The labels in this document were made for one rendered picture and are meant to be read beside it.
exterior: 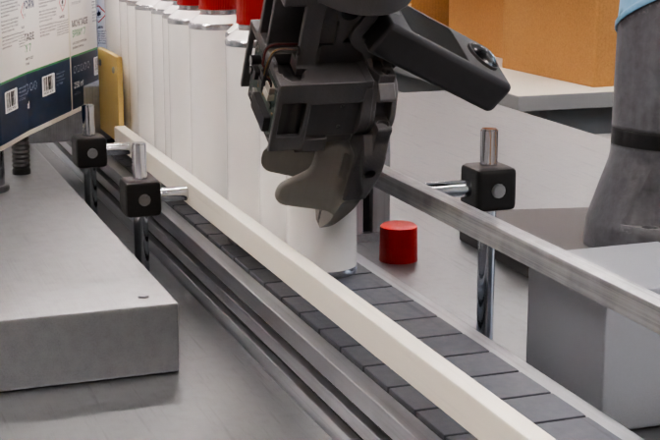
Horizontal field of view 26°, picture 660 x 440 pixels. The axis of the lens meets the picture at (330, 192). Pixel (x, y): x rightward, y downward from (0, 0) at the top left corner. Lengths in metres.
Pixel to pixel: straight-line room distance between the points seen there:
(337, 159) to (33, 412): 0.25
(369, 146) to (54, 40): 0.64
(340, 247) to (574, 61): 1.85
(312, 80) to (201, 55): 0.36
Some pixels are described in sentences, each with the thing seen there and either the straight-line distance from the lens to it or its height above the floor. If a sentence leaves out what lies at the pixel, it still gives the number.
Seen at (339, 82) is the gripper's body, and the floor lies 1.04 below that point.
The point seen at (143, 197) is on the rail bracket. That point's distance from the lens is 1.17.
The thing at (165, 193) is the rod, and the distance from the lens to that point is 1.19.
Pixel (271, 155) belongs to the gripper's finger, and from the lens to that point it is 0.97.
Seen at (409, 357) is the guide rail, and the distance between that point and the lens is 0.77.
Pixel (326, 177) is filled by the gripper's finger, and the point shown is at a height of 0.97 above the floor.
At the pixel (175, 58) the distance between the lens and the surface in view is 1.28.
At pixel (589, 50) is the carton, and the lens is 2.79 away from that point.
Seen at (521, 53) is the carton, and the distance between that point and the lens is 2.99.
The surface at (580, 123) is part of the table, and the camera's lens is 2.77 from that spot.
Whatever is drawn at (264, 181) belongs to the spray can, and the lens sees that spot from 1.07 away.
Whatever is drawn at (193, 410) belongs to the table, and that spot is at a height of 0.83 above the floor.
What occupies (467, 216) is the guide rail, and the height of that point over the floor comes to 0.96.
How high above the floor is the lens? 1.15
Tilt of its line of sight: 12 degrees down
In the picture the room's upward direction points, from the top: straight up
